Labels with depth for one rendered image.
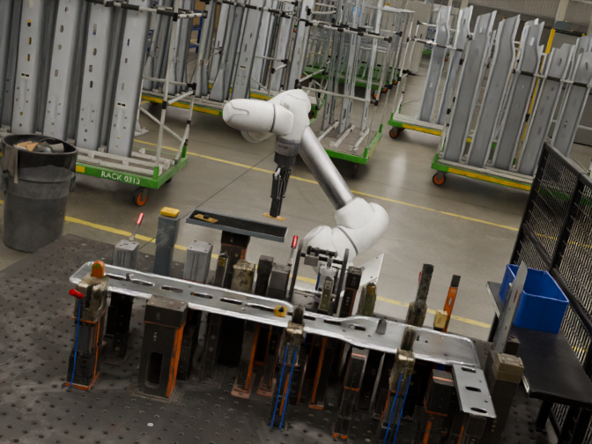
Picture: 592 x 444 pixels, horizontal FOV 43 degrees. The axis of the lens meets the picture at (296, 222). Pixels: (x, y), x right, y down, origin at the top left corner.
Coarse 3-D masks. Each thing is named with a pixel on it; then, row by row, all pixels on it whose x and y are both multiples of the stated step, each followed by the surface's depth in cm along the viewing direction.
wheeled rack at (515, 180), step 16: (464, 48) 863; (560, 80) 873; (448, 112) 885; (448, 160) 913; (464, 160) 915; (576, 160) 947; (480, 176) 892; (512, 176) 895; (528, 176) 913; (544, 192) 878; (560, 192) 875
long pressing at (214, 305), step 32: (128, 288) 251; (160, 288) 255; (192, 288) 260; (224, 288) 264; (256, 320) 247; (288, 320) 250; (320, 320) 254; (352, 320) 259; (416, 352) 244; (448, 352) 249
